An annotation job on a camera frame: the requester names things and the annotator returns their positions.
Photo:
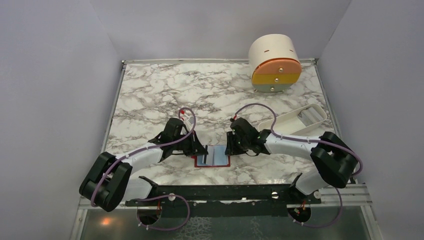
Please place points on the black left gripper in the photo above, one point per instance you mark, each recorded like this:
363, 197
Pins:
196, 147

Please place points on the black mounting rail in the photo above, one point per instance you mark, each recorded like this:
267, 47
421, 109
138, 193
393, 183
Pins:
178, 201

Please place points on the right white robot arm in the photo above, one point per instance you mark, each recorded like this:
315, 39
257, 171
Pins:
334, 162

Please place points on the round pastel drawer organizer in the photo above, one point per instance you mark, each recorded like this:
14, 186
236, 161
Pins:
274, 63

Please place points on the white plastic tray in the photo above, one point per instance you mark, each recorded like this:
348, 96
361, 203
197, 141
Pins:
289, 124

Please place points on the red card holder wallet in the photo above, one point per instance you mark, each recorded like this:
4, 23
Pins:
215, 158

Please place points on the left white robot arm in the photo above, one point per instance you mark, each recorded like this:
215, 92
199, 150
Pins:
106, 183

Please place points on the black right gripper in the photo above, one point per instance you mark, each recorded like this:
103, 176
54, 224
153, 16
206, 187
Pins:
231, 149

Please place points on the credit cards in tray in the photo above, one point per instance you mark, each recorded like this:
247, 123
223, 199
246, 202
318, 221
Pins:
309, 116

